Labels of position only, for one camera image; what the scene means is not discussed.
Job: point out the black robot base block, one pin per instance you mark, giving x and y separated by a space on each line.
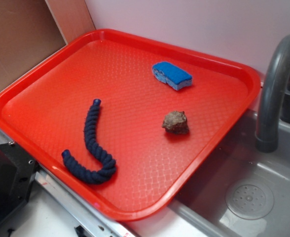
17 171

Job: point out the brown rock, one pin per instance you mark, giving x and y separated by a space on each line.
175 122

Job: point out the red plastic tray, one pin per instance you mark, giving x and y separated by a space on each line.
45 110

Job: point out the blue sponge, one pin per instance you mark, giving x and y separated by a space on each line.
171 75

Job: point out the grey toy sink basin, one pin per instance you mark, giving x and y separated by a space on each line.
239 191

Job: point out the grey toy faucet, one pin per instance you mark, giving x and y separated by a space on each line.
275 99

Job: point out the brown cardboard panel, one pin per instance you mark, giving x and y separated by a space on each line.
32 30

